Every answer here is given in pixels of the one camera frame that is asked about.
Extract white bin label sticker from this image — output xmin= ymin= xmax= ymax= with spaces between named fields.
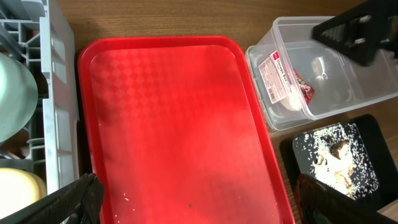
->
xmin=258 ymin=51 xmax=292 ymax=104

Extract red candy wrapper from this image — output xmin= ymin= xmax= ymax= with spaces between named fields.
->
xmin=294 ymin=69 xmax=315 ymax=105

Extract white napkin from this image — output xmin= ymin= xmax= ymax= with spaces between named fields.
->
xmin=280 ymin=93 xmax=302 ymax=111

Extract red plastic tray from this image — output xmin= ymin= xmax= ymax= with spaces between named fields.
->
xmin=78 ymin=35 xmax=295 ymax=223

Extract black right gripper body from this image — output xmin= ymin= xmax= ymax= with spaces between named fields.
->
xmin=312 ymin=0 xmax=397 ymax=67

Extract yellow plastic cup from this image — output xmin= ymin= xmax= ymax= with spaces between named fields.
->
xmin=1 ymin=168 xmax=47 ymax=219

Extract clear plastic bin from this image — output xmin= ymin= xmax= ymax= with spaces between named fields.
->
xmin=246 ymin=16 xmax=397 ymax=131

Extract grey dishwasher rack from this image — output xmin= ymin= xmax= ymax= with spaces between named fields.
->
xmin=1 ymin=0 xmax=80 ymax=194

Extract black tray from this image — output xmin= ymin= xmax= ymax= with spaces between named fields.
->
xmin=280 ymin=114 xmax=397 ymax=210

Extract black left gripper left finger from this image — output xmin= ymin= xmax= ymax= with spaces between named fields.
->
xmin=1 ymin=173 xmax=104 ymax=224

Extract green bowl with food scraps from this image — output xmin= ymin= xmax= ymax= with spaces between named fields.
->
xmin=1 ymin=54 xmax=38 ymax=142

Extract spilled rice and food scraps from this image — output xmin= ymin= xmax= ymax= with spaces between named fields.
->
xmin=292 ymin=122 xmax=380 ymax=200

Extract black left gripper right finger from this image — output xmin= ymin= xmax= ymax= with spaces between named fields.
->
xmin=295 ymin=174 xmax=397 ymax=224

